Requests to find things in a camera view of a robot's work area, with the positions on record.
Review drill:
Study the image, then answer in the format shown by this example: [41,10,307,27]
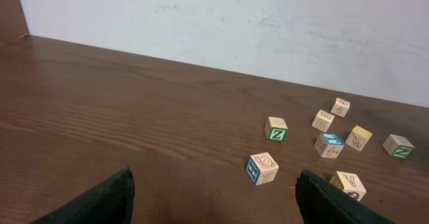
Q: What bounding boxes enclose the yellow-top wooden block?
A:
[345,125,373,152]

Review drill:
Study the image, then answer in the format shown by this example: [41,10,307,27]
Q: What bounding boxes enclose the plain wooden picture block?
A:
[312,110,334,133]

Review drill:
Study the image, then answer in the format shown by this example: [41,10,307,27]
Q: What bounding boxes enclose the green Z block left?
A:
[264,117,288,142]

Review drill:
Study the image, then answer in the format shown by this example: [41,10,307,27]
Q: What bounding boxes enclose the green N wooden block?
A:
[383,134,415,160]

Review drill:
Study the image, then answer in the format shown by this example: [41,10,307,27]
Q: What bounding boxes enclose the soccer ball yellow-top block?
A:
[328,171,367,202]

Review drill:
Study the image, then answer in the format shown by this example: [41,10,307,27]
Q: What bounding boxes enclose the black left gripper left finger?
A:
[32,166,135,224]

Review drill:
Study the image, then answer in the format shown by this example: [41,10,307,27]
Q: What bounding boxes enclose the far plain wooden block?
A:
[330,98,350,117]

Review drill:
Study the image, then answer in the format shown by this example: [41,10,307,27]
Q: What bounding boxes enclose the blue-side snail block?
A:
[245,152,279,186]

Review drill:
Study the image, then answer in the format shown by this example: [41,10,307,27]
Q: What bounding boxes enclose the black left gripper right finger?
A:
[296,170,394,224]

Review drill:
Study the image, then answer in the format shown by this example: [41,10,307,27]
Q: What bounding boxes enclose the blue-top umbrella block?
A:
[314,133,345,158]

